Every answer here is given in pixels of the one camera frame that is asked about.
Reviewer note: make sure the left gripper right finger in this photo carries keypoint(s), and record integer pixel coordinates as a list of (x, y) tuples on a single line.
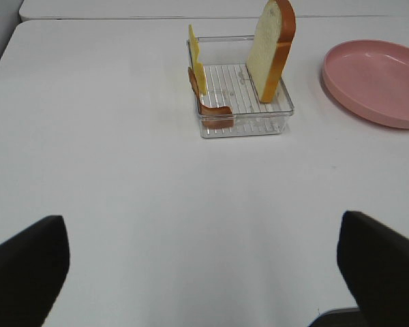
[(374, 262)]

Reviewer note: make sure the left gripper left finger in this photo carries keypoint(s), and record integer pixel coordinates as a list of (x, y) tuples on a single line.
[(33, 267)]

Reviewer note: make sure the pink round plate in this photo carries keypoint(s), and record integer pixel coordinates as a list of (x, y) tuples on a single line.
[(370, 78)]

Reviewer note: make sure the left bacon strip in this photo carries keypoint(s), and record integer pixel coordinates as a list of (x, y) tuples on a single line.
[(219, 115)]

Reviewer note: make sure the left clear plastic tray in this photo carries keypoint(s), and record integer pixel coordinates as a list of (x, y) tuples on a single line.
[(230, 84)]

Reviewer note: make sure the left bread slice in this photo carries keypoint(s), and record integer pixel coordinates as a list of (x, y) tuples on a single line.
[(273, 39)]

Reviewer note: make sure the yellow cheese slice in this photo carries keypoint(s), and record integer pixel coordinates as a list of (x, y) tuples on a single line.
[(197, 66)]

